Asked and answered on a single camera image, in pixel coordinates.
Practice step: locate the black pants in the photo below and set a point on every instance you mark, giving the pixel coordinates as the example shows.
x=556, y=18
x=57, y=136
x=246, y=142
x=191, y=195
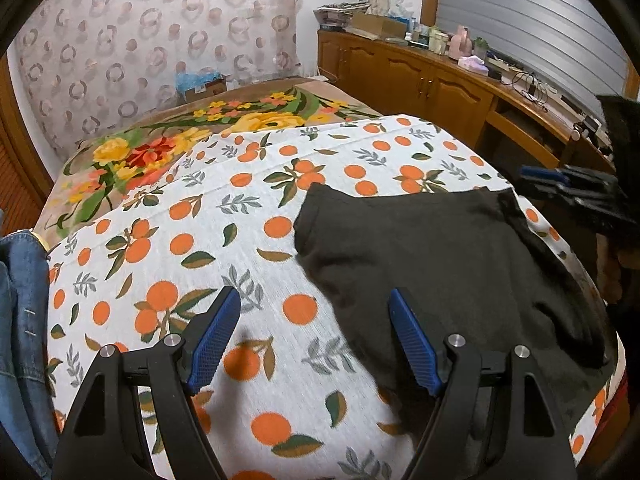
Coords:
x=425, y=245

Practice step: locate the white bottles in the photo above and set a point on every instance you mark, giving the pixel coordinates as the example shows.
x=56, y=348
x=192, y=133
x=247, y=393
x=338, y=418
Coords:
x=437, y=40

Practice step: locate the blue plastic bag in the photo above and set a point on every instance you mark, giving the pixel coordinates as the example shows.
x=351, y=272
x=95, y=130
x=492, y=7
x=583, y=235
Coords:
x=195, y=80

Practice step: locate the pink tissue pack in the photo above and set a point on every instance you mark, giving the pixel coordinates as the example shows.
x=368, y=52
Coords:
x=472, y=64

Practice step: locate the circle print curtain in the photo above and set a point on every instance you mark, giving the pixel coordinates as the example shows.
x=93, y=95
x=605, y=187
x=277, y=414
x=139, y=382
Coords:
x=150, y=35

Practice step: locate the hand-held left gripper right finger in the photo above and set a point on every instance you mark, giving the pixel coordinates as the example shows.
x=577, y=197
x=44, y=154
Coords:
x=412, y=340

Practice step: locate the floral blanket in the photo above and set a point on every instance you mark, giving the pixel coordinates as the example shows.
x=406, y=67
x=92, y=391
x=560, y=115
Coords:
x=150, y=150

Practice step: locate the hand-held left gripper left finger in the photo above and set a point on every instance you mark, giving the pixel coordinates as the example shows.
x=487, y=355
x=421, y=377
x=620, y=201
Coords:
x=215, y=340

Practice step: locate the pink bottle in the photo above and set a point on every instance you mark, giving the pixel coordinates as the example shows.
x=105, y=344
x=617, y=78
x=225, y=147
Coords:
x=460, y=42

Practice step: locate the wooden louvered wardrobe door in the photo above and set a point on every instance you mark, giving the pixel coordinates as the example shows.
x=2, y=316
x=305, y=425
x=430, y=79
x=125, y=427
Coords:
x=17, y=180

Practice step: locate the grey window blind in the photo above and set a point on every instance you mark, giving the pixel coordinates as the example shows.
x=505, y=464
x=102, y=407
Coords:
x=525, y=10

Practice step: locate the stack of magazines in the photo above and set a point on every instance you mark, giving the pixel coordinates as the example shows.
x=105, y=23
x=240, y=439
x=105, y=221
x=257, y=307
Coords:
x=340, y=14

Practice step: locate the flat cardboard box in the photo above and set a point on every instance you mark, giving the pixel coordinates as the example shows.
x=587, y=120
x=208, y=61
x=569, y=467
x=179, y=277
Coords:
x=377, y=24

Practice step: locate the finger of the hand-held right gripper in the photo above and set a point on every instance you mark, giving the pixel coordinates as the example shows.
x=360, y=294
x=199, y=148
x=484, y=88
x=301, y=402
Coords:
x=575, y=199
x=565, y=175

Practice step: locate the wooden sideboard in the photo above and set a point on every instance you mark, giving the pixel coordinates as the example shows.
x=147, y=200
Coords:
x=400, y=75

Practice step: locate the small cardboard box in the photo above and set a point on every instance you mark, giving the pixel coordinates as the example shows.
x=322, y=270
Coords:
x=210, y=91

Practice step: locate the orange fruit print bedsheet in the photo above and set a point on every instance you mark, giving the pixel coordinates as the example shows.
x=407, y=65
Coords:
x=200, y=210

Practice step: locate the blue jeans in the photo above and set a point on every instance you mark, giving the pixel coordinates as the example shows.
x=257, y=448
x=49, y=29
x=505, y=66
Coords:
x=25, y=335

